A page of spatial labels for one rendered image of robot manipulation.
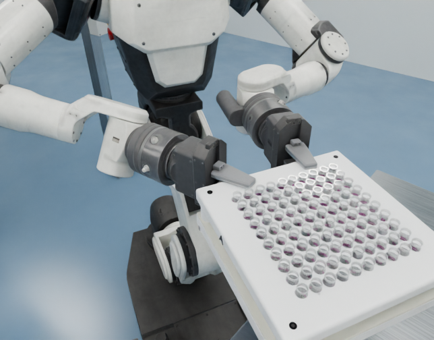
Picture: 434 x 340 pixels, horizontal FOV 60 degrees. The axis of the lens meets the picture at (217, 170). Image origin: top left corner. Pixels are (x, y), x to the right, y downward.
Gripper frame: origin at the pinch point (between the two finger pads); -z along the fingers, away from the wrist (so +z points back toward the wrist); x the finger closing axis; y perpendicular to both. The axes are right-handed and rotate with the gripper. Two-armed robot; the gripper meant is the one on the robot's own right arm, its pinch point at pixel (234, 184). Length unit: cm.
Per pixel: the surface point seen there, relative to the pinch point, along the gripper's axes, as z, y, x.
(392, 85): 27, -298, 98
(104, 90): 124, -75, 44
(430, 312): -30.4, -9.9, 18.4
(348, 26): 83, -330, 64
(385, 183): -15.9, -37.9, 17.6
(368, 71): 53, -316, 97
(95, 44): 124, -74, 20
